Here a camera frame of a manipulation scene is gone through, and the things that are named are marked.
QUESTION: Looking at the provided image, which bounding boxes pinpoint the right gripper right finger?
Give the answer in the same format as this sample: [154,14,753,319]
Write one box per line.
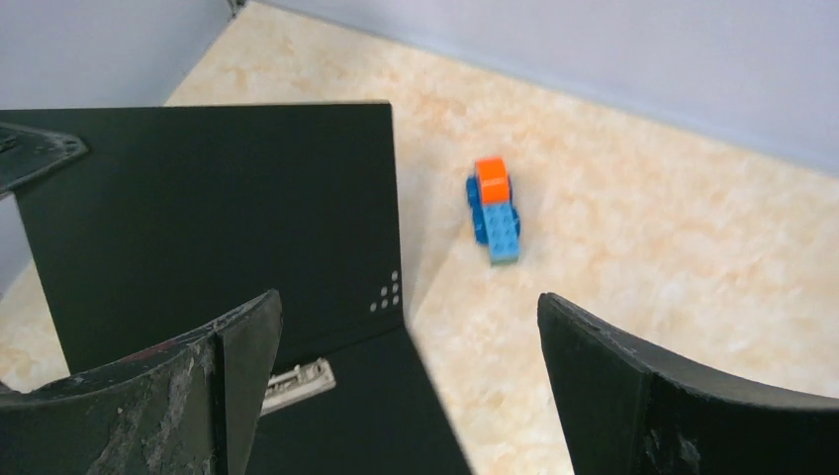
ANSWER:
[537,293,838,474]

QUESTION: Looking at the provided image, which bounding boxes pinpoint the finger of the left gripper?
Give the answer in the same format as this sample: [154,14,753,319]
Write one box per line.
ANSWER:
[1,123,89,197]

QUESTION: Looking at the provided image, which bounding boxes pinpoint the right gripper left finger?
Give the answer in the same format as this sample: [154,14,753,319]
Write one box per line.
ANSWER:
[1,291,282,474]

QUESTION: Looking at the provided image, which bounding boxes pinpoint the blue orange toy car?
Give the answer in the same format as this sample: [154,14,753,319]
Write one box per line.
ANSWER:
[465,156,521,265]

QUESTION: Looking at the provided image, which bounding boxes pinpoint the teal and black folder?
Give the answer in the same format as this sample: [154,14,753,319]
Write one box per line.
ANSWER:
[1,102,470,474]

